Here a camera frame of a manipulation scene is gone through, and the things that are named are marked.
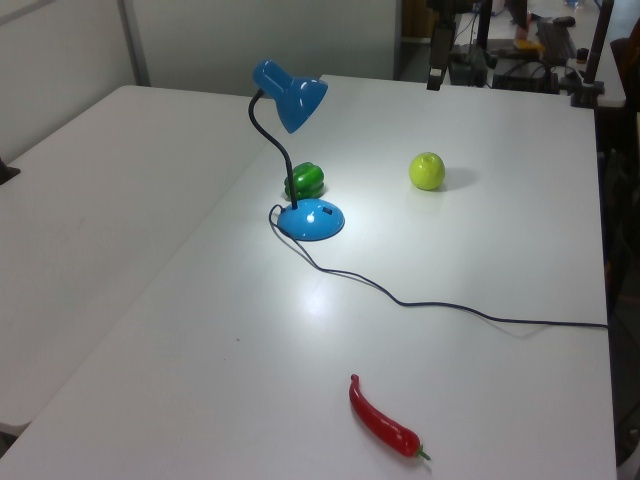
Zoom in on thin black pole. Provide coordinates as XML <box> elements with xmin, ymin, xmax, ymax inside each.
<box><xmin>474</xmin><ymin>0</ymin><xmax>494</xmax><ymax>53</ymax></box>

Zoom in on dark office chair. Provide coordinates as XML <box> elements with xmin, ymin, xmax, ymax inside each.
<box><xmin>608</xmin><ymin>36</ymin><xmax>640</xmax><ymax>89</ymax></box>

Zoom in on red chili pepper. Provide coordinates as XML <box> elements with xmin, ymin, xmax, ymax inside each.
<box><xmin>348</xmin><ymin>373</ymin><xmax>432</xmax><ymax>463</ymax></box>

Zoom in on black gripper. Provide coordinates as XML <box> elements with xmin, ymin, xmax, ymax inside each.
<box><xmin>426</xmin><ymin>20</ymin><xmax>455</xmax><ymax>92</ymax></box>

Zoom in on black table clamp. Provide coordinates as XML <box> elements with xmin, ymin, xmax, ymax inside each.
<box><xmin>570</xmin><ymin>80</ymin><xmax>606</xmax><ymax>109</ymax></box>

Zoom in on black electronics box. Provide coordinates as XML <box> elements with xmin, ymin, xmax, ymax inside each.
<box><xmin>491</xmin><ymin>58</ymin><xmax>560</xmax><ymax>94</ymax></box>

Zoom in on green bell pepper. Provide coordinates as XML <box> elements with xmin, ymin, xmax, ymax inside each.
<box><xmin>283</xmin><ymin>162</ymin><xmax>327</xmax><ymax>201</ymax></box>

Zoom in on dark lamp power cord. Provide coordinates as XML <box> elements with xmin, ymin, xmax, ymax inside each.
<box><xmin>268</xmin><ymin>203</ymin><xmax>610</xmax><ymax>331</ymax></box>

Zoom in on black camera stand pole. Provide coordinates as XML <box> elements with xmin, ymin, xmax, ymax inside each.
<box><xmin>583</xmin><ymin>0</ymin><xmax>615</xmax><ymax>87</ymax></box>

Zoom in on green apple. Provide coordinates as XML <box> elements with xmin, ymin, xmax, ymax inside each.
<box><xmin>408</xmin><ymin>151</ymin><xmax>447</xmax><ymax>192</ymax></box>

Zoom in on black bracket at table edge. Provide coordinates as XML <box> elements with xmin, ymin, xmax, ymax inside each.
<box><xmin>0</xmin><ymin>156</ymin><xmax>22</xmax><ymax>187</ymax></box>

